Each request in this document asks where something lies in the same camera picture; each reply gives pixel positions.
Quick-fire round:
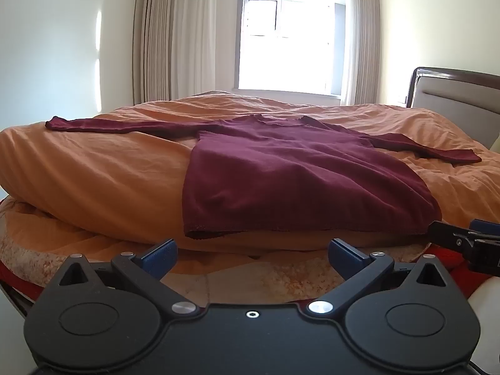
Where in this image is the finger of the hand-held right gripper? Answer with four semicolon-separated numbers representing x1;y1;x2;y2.
427;221;475;251
469;219;500;240

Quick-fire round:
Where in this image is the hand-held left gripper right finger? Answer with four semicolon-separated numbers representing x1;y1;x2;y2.
307;237;451;317

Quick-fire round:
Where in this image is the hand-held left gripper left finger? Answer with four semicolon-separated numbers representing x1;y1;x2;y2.
57;238;200;319

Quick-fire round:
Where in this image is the maroon long-sleeve sweater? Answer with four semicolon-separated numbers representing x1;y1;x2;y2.
46;114;482;241

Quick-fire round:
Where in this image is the red bed sheet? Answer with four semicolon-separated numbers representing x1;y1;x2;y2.
0;197;493;313

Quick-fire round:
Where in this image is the patterned beige mattress cover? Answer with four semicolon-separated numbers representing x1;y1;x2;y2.
0;197;430;305

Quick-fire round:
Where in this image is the orange duvet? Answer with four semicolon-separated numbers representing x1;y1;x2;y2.
0;90;500;251

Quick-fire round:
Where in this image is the dark wooden padded headboard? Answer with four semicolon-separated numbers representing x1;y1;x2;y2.
405;67;500;151

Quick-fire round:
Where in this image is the narrow beige curtain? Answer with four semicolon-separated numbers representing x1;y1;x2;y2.
339;0;382;106

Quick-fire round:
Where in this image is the wide beige curtain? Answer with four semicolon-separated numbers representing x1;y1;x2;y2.
132;0;218;105

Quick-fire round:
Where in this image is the grey-framed window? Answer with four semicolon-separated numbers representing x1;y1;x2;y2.
233;0;347;98

